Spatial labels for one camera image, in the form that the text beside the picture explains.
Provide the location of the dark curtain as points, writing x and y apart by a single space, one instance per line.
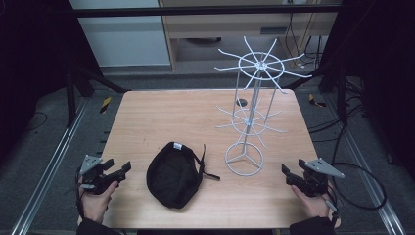
29 65
381 65

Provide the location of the aluminium floor rail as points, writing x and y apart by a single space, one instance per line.
49 166
365 163

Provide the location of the person's left hand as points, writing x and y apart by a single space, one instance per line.
96 204

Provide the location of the black cap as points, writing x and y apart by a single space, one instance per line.
173 176

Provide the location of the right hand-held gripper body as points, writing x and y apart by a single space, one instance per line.
314 178

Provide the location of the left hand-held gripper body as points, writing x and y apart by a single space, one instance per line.
98 181

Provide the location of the black metal stand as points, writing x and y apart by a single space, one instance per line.
84 81
336 84

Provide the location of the black horizontal frame bar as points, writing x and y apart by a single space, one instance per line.
195 11

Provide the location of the light wooden desk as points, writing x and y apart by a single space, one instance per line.
228 26

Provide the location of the white cabinet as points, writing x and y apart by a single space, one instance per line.
124 36

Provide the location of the person's right hand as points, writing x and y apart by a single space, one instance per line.
311 205

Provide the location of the yellow black striped tape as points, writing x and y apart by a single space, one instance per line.
314 101
105 104

